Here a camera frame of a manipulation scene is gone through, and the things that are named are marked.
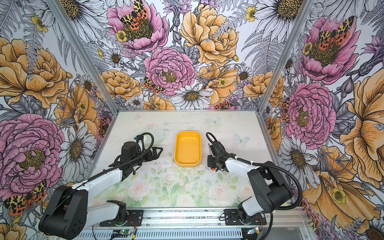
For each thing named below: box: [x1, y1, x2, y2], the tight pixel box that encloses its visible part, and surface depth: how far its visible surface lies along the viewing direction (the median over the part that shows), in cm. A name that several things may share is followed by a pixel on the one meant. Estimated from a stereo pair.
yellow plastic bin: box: [174, 130, 202, 168], surface depth 100 cm
